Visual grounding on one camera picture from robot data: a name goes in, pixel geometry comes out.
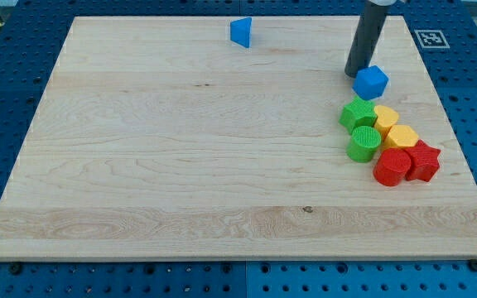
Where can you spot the green cylinder block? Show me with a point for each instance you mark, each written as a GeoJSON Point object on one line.
{"type": "Point", "coordinates": [363, 144]}

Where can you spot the red star block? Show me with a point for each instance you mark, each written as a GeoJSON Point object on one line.
{"type": "Point", "coordinates": [425, 161]}

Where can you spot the yellow heart block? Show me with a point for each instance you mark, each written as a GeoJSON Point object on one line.
{"type": "Point", "coordinates": [386, 118]}

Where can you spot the yellow hexagon block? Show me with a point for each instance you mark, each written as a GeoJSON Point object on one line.
{"type": "Point", "coordinates": [400, 136]}

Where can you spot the white fiducial marker tag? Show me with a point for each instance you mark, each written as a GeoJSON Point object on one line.
{"type": "Point", "coordinates": [432, 39]}

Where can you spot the red cylinder block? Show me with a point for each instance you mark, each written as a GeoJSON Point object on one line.
{"type": "Point", "coordinates": [392, 166]}

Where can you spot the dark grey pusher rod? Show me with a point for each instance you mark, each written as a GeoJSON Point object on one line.
{"type": "Point", "coordinates": [366, 36]}

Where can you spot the blue cube block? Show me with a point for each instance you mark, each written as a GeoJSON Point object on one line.
{"type": "Point", "coordinates": [370, 83]}

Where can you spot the blue triangle block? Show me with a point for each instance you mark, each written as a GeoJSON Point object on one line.
{"type": "Point", "coordinates": [240, 31]}

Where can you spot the green star block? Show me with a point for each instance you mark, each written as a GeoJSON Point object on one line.
{"type": "Point", "coordinates": [357, 113]}

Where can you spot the wooden board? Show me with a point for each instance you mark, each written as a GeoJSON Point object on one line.
{"type": "Point", "coordinates": [159, 139]}

